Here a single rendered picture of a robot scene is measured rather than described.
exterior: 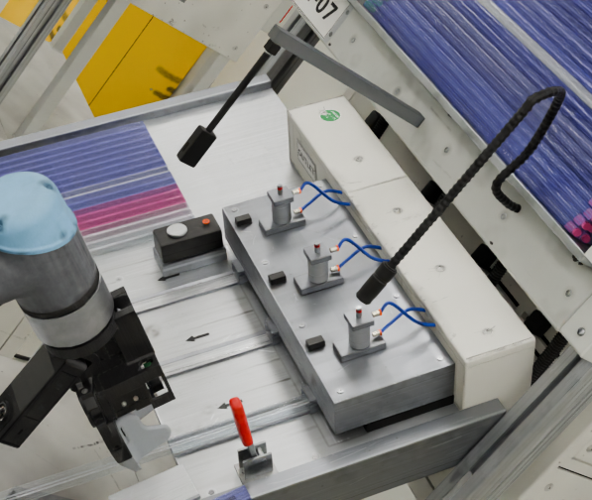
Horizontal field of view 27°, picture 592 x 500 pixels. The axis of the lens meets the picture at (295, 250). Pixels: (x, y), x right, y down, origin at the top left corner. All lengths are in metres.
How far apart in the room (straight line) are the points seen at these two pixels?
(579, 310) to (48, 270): 0.52
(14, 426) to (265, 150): 0.64
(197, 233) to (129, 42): 3.16
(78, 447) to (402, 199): 0.70
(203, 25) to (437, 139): 1.24
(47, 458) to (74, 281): 0.79
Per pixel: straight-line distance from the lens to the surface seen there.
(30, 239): 1.02
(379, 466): 1.27
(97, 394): 1.16
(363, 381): 1.25
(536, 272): 1.29
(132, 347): 1.15
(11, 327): 2.94
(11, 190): 1.04
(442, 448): 1.30
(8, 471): 1.75
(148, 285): 1.47
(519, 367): 1.30
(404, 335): 1.30
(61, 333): 1.09
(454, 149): 1.42
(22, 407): 1.16
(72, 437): 1.90
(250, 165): 1.63
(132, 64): 4.64
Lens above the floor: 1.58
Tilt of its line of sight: 17 degrees down
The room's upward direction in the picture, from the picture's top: 39 degrees clockwise
